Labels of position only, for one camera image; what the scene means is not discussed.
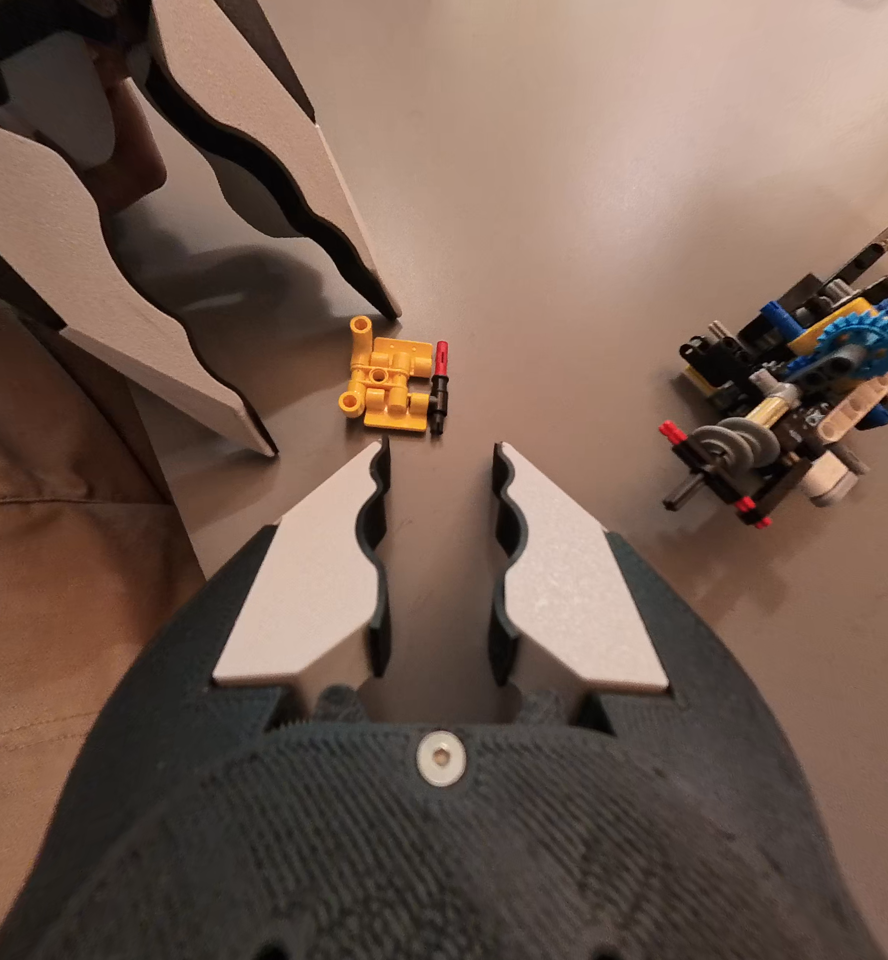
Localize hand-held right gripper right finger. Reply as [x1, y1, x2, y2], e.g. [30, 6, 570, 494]
[487, 441, 671, 723]

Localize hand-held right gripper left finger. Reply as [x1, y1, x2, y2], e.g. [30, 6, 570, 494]
[211, 437, 394, 717]

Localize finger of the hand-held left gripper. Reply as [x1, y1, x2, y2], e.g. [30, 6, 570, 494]
[142, 0, 405, 324]
[0, 30, 280, 460]

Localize small yellow lego piece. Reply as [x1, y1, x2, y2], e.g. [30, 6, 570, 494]
[339, 315, 452, 436]

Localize large multicoloured lego assembly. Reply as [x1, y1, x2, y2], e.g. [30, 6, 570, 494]
[661, 221, 888, 530]

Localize person's tan trousers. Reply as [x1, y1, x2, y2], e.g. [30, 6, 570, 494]
[0, 277, 208, 960]

